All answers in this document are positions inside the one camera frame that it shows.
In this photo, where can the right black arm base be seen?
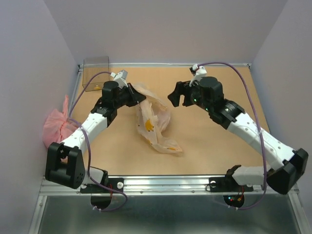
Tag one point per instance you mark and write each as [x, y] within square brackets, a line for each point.
[227, 183]

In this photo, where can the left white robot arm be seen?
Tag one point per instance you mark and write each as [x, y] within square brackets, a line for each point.
[65, 165]

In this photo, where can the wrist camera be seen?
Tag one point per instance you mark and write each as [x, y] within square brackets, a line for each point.
[120, 78]
[198, 71]

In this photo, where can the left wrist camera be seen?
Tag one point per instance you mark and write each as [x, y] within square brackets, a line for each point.
[120, 78]

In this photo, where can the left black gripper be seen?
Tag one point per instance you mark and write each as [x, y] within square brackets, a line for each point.
[135, 97]

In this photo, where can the transparent grey plastic box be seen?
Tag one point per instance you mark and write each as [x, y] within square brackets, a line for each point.
[95, 72]

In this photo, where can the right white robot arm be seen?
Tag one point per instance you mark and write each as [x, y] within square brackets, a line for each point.
[282, 166]

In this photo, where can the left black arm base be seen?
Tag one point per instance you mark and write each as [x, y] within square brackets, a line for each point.
[101, 176]

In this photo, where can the aluminium front rail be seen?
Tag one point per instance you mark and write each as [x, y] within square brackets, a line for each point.
[145, 185]

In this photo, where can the translucent printed plastic bag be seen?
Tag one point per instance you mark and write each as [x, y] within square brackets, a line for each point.
[152, 119]

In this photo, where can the pink plastic bag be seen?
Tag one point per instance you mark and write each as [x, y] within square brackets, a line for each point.
[57, 126]

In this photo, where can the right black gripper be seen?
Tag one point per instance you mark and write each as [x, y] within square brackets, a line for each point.
[174, 97]

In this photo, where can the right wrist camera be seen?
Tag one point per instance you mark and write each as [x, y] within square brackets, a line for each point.
[198, 71]

